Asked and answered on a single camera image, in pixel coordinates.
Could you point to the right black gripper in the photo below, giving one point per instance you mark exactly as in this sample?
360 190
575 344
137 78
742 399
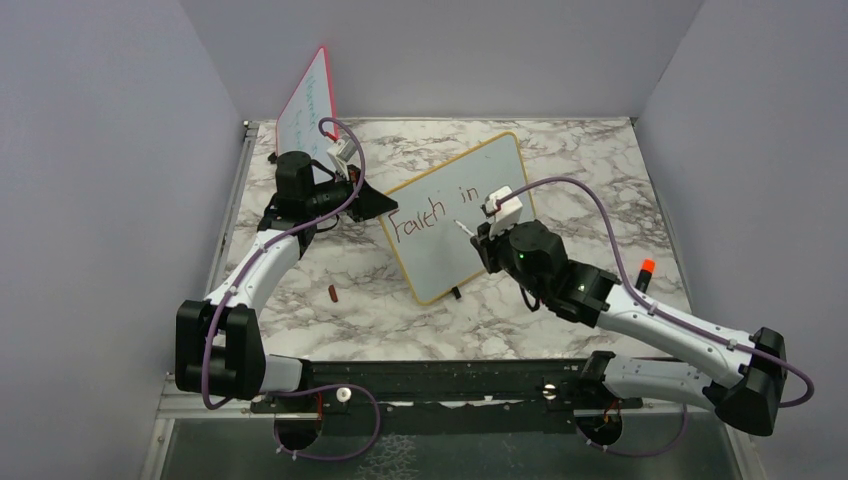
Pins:
487 246

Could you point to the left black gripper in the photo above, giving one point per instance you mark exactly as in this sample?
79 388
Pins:
370 204

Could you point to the white dry erase marker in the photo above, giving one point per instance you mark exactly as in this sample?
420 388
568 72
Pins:
466 230

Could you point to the yellow framed whiteboard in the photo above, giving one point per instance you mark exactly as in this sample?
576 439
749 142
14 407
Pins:
434 253

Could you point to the red marker cap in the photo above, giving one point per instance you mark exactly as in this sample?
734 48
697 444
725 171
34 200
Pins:
333 293

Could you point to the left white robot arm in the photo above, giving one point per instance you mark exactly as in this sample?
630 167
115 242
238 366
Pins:
219 351

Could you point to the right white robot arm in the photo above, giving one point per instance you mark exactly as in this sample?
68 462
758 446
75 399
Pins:
737 375

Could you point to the pink framed whiteboard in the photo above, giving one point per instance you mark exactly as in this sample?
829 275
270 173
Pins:
313 99

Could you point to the orange capped black marker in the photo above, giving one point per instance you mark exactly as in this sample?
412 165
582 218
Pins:
645 275

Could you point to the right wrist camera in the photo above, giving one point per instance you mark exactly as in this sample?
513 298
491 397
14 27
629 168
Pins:
503 210

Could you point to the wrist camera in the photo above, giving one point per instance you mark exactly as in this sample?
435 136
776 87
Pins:
340 153
503 210

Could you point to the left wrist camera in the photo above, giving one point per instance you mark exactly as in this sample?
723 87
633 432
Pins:
340 153

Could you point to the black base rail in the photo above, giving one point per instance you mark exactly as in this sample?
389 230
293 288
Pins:
552 396

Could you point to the aluminium side rail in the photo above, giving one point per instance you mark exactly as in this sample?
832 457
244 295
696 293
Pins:
154 462

